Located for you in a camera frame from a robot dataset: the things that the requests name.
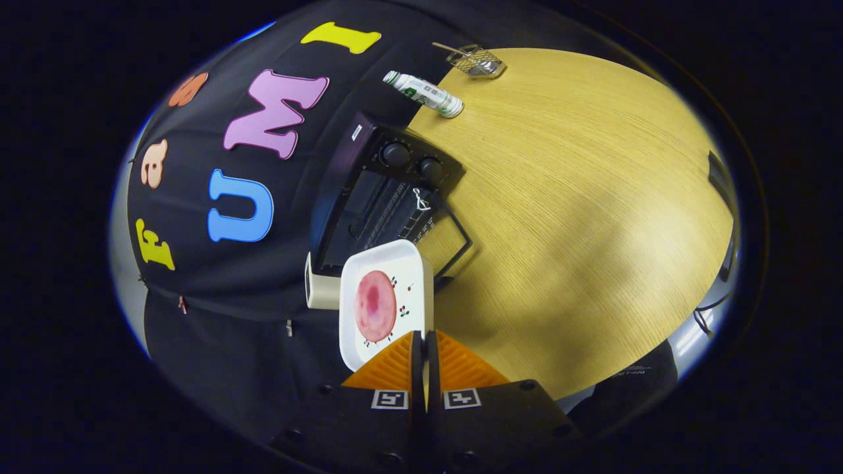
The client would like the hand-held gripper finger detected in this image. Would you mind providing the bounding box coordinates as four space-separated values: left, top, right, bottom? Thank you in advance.
425 330 584 471
267 330 425 471

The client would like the white bottle green label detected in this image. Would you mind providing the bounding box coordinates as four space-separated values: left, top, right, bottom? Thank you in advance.
383 70 465 119

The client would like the wire mesh holder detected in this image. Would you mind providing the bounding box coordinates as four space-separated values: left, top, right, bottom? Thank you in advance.
446 43 508 80

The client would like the black backdrop cloth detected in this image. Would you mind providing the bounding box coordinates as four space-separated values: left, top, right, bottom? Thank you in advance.
125 0 501 455

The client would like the pink round food slice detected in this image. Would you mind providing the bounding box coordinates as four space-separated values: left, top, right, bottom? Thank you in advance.
354 270 398 343

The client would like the white square plate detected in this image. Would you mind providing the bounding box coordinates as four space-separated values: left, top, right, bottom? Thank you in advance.
339 239 435 373

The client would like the black cable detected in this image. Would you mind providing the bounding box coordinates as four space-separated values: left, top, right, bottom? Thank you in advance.
692 290 735 340

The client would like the black toaster oven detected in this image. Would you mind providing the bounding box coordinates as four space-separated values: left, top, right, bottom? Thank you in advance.
310 111 474 290

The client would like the white bread toaster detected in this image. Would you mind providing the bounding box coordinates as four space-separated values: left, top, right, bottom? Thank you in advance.
304 252 343 310

